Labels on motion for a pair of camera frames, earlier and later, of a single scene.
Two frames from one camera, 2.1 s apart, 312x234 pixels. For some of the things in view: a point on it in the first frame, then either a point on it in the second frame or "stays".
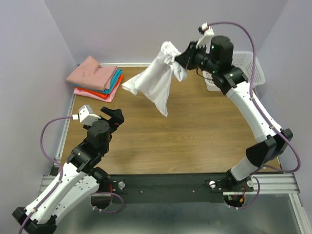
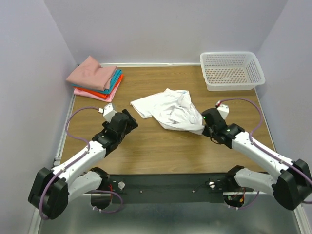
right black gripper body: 196,57 -> 207,132
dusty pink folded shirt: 90,73 stays
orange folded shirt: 102,94 stays
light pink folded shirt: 92,95 stays
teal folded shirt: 117,75 stays
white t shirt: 152,81 -> 172,109
